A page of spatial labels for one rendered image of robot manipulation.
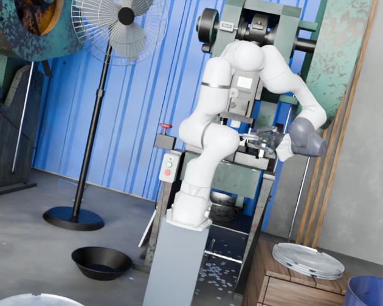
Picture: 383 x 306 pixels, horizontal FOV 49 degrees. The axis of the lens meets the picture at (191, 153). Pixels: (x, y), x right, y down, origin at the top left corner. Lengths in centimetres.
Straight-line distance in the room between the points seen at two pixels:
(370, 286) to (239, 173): 88
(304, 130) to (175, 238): 65
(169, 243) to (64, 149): 239
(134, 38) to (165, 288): 153
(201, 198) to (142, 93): 215
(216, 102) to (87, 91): 237
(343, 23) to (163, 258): 124
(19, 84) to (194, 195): 184
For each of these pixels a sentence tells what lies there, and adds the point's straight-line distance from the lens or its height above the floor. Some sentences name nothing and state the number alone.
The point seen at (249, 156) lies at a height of 70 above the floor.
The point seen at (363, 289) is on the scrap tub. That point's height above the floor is 43.
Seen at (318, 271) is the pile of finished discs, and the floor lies 38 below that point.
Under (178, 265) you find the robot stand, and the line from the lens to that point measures 165.
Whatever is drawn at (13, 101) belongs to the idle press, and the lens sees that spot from 308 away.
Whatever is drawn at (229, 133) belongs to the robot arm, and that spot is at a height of 82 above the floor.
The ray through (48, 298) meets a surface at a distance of 136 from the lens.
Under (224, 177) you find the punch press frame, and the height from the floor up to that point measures 57.
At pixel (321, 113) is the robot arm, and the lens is 178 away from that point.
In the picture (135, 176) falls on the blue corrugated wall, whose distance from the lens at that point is 366.
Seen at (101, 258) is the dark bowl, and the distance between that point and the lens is 225.
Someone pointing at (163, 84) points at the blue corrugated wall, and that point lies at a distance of 358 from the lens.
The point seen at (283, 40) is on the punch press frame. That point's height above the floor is 131.
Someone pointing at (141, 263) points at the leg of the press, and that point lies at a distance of 226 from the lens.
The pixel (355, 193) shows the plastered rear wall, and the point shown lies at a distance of 359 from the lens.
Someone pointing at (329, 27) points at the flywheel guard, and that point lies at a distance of 199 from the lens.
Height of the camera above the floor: 88
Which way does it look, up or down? 6 degrees down
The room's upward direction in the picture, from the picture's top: 13 degrees clockwise
